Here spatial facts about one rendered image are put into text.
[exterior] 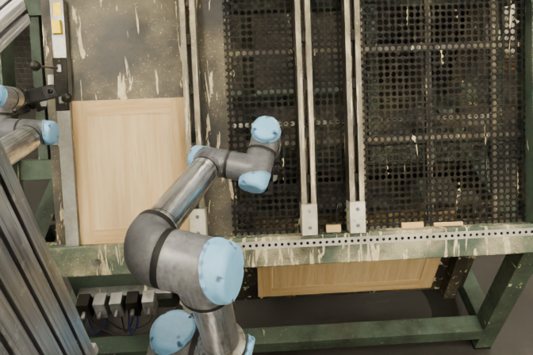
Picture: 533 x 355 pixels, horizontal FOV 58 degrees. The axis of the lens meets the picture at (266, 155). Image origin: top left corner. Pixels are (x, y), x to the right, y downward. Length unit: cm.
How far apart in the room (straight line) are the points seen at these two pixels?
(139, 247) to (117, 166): 107
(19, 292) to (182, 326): 54
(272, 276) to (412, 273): 71
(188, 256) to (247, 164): 40
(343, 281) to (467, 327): 66
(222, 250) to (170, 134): 110
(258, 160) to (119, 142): 87
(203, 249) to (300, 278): 160
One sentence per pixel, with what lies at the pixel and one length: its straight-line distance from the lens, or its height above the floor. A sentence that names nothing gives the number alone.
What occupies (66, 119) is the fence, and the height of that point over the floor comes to 131.
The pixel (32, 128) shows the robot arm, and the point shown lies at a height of 154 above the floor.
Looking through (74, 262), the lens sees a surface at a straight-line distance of 204.
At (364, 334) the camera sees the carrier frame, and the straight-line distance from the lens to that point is 255.
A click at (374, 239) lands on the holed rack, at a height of 89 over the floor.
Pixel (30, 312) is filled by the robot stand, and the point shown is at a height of 168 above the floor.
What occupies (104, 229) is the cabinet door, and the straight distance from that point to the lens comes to 201.
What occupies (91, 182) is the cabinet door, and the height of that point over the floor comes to 109.
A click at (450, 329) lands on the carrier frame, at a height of 18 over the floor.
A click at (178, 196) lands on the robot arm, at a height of 162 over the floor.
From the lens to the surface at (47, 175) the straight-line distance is 211.
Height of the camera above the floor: 235
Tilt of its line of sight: 39 degrees down
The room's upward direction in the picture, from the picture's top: straight up
